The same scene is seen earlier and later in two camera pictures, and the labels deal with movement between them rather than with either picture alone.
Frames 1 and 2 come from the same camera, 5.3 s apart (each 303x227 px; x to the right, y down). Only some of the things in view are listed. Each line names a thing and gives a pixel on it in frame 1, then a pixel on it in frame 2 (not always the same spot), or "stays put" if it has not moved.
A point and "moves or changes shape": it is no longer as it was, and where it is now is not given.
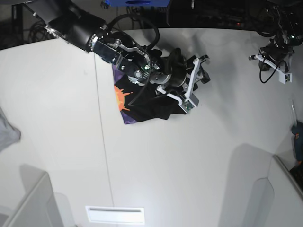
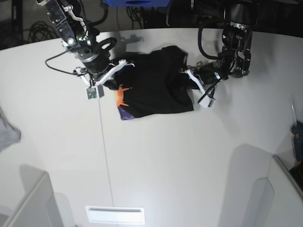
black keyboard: (297, 172) stays put
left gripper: (180, 75) → (98, 67)
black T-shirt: (138, 102) moves or changes shape
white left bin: (40, 206) stays put
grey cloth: (8, 134) stays put
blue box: (138, 3) stays put
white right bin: (277, 199) stays put
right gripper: (277, 54) → (207, 75)
